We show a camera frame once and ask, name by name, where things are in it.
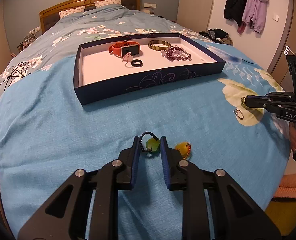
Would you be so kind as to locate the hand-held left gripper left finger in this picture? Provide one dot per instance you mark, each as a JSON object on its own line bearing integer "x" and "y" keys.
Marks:
{"x": 136, "y": 162}

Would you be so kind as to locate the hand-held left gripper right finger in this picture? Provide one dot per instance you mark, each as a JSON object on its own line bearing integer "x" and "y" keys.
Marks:
{"x": 164, "y": 162}

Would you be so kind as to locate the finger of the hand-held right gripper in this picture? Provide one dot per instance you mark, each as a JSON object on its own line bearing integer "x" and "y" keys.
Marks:
{"x": 255, "y": 102}
{"x": 283, "y": 96}

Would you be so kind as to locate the dark blue shallow box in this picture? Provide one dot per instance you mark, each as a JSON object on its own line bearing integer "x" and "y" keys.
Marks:
{"x": 100, "y": 67}

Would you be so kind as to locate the orange smart watch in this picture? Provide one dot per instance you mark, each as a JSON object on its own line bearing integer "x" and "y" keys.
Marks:
{"x": 115, "y": 48}

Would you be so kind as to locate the amber bangle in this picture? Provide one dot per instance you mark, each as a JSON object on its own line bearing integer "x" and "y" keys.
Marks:
{"x": 150, "y": 45}

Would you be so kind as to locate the beige door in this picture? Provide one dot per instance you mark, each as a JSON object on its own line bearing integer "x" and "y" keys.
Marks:
{"x": 288, "y": 25}

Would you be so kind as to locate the pile of dark clothes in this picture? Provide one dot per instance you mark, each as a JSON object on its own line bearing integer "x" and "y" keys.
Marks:
{"x": 218, "y": 36}

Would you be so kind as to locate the purple jacket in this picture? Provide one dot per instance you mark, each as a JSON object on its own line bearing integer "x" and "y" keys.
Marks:
{"x": 255, "y": 7}

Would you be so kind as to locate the orange fleece cloth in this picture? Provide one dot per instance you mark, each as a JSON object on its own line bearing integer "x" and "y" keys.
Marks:
{"x": 294, "y": 186}

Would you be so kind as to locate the black jacket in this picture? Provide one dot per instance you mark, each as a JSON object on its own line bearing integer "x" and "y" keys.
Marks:
{"x": 234, "y": 5}

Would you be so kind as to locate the tall beige wardrobe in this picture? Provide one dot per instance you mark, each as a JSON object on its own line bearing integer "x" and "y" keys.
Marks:
{"x": 198, "y": 2}

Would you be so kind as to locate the yellow cloth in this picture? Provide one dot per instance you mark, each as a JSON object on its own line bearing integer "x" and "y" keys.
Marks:
{"x": 285, "y": 217}

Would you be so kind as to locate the grey-blue floral duvet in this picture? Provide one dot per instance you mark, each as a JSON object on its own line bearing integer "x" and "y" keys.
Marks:
{"x": 113, "y": 17}

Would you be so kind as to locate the patterned white pillow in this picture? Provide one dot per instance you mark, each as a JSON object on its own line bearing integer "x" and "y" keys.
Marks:
{"x": 71, "y": 12}
{"x": 108, "y": 2}

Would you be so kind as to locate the cluttered bedside table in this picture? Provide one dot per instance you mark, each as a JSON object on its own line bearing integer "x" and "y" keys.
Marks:
{"x": 26, "y": 41}

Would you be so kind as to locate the white light switch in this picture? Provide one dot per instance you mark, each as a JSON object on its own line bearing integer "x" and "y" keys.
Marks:
{"x": 276, "y": 18}

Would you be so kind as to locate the white wall socket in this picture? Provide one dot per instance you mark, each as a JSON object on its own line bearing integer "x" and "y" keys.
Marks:
{"x": 35, "y": 29}
{"x": 149, "y": 5}

